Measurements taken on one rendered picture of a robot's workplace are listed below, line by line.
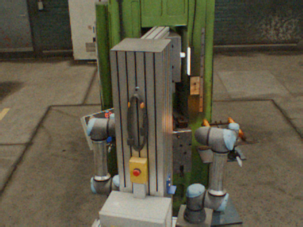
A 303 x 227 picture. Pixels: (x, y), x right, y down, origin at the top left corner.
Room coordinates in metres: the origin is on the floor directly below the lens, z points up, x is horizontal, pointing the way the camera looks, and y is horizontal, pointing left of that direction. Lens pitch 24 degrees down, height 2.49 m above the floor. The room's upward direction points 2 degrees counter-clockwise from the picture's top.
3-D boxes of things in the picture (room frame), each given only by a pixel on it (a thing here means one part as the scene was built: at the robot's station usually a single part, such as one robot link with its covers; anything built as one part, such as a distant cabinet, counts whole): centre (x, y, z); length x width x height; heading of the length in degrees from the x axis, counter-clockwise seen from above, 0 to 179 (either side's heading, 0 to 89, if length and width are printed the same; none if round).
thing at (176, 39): (3.34, -0.13, 1.56); 0.42 x 0.39 x 0.40; 10
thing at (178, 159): (3.35, -0.14, 0.69); 0.56 x 0.38 x 0.45; 10
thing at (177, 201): (3.35, -0.14, 0.23); 0.55 x 0.37 x 0.47; 10
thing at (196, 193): (2.03, -0.28, 0.98); 0.13 x 0.12 x 0.14; 67
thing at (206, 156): (3.07, -0.63, 0.69); 0.40 x 0.30 x 0.02; 97
